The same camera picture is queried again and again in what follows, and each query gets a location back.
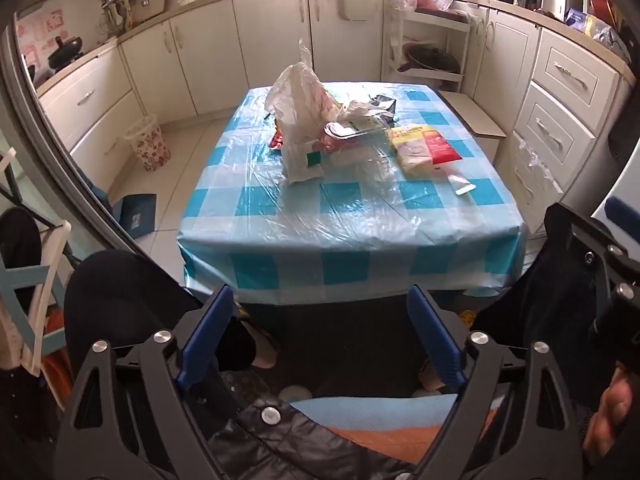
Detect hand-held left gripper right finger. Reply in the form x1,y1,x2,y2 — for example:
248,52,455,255
406,284,586,480

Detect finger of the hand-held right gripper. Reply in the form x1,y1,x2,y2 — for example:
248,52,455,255
544,202,632,307
604,196,640,261

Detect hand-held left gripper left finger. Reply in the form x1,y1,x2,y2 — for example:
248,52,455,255
52,284,236,480

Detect yellow red packet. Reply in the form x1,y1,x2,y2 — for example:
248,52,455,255
387,125,464,179

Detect red white packet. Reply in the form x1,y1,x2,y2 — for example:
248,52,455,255
324,121,392,155

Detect person's right hand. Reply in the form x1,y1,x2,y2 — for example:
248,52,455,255
584,366,640,467

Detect person's right leg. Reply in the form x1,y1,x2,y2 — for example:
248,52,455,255
419,240,603,413

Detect person's leg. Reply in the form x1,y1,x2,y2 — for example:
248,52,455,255
64,250,278,377
419,240,603,413

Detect person's left leg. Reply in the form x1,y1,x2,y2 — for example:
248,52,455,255
64,250,278,377

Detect orange blue cloth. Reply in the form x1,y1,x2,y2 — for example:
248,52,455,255
289,393,501,467

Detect white drawer cabinet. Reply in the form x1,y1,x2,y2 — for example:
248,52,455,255
37,42,147,162
470,4,637,235

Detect blue dustpan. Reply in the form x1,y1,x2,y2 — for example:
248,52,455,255
111,193,159,238

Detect white paper strip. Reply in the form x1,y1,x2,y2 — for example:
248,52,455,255
446,172,475,196

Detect table with blue checked tablecloth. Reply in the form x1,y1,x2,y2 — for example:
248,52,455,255
176,81,531,306

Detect black jacket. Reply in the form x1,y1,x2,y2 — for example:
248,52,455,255
204,394,423,480

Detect white blue folding chair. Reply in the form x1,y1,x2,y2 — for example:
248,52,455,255
0,147,77,377

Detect floral wastebasket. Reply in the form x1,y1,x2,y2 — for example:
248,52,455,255
123,114,171,172

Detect red pot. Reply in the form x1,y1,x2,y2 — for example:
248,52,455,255
588,0,622,27

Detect white shelf rack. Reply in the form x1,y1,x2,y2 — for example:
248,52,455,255
382,6,472,97

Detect dark pan with lid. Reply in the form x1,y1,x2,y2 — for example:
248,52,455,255
397,42,462,76

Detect white door cabinets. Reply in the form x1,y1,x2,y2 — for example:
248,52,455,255
119,0,387,122

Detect black wok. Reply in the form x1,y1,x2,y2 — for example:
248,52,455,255
47,36,85,72

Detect clear hanging plastic bag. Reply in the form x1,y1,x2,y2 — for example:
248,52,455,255
332,0,384,24

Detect utensil holder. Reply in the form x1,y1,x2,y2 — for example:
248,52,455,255
94,0,137,37

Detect pink wall sticker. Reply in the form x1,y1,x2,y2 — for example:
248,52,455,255
16,9,64,77

